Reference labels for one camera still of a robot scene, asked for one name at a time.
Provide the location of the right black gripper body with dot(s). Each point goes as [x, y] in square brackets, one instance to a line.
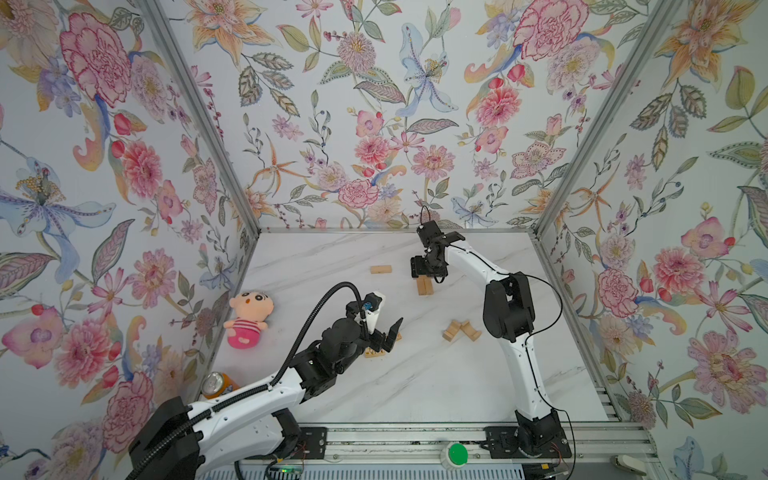
[424, 266]

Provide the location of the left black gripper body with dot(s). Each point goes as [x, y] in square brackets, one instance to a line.
[362, 340]

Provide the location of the plain wood block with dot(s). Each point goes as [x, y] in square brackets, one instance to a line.
[421, 288]
[381, 269]
[428, 286]

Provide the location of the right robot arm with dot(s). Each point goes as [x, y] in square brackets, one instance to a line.
[508, 315]

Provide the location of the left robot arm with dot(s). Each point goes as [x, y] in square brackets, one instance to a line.
[181, 440]

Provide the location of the printed wood block lower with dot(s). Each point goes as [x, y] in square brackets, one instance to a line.
[370, 353]

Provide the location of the wood arch block left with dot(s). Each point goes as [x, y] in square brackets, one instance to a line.
[451, 331]

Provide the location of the wood arch block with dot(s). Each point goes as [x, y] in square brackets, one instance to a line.
[451, 331]
[470, 331]

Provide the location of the wood arch block right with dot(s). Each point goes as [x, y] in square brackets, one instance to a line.
[470, 331]

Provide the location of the pink plush doll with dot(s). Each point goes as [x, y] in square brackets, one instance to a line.
[251, 310]

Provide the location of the green round button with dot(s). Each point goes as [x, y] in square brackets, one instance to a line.
[453, 456]

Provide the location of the orange drink can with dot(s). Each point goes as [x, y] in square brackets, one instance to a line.
[217, 384]

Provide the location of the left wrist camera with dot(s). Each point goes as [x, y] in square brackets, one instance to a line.
[372, 306]

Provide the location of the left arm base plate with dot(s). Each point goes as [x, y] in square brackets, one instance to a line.
[309, 444]

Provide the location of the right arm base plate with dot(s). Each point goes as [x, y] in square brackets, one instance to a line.
[511, 442]

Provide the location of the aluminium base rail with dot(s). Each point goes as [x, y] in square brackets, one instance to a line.
[591, 442]

